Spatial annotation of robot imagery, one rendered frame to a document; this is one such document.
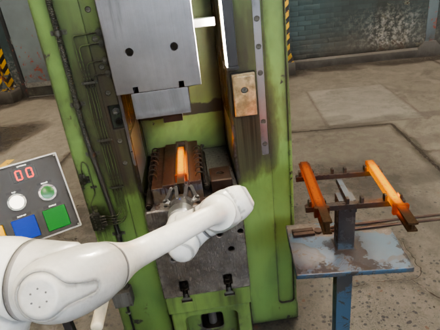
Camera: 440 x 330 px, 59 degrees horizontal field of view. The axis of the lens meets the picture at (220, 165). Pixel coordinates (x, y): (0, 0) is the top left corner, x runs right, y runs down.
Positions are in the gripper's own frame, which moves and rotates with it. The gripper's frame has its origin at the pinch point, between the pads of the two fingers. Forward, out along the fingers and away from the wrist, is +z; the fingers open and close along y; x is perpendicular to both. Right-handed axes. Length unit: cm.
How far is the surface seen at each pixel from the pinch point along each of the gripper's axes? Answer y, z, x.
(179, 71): 5.4, 5.8, 40.5
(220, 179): 15.0, 5.9, -3.7
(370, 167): 69, -8, 0
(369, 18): 327, 560, -33
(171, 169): -4.7, 19.0, -2.9
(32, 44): -275, 638, -14
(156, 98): -3.8, 5.6, 31.9
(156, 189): -10.5, 5.1, -4.0
